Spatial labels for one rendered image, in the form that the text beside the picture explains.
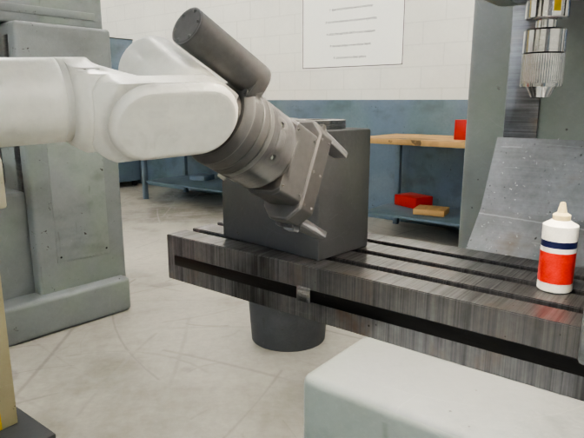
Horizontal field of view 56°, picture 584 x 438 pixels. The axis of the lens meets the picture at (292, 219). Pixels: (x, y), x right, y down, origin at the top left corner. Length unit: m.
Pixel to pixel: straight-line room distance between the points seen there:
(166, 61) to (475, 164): 0.78
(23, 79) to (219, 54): 0.16
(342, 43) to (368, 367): 5.31
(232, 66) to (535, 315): 0.41
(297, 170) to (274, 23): 5.87
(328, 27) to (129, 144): 5.58
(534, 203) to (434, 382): 0.50
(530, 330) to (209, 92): 0.42
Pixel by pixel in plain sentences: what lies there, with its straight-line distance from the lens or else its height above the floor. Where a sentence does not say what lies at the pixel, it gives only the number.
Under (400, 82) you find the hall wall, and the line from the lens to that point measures 5.51.
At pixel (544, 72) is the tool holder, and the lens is 0.71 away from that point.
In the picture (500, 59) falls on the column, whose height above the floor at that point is 1.26.
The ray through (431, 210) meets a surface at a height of 0.28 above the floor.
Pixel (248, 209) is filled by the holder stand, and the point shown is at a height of 1.02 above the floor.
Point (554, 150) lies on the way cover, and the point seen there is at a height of 1.10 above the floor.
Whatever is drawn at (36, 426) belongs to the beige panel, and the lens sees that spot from 2.31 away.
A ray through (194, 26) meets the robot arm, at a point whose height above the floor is 1.25.
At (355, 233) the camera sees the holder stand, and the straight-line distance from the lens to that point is 0.85.
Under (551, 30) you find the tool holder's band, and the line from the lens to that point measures 0.71.
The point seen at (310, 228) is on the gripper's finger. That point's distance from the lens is 0.63.
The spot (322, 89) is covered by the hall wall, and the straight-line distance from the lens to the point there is 5.97.
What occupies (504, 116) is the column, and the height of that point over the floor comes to 1.16.
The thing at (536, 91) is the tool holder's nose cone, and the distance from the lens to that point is 0.72.
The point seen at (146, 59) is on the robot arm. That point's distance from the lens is 0.51.
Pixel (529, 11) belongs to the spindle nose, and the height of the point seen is 1.29.
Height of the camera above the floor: 1.19
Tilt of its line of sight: 12 degrees down
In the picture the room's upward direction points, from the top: straight up
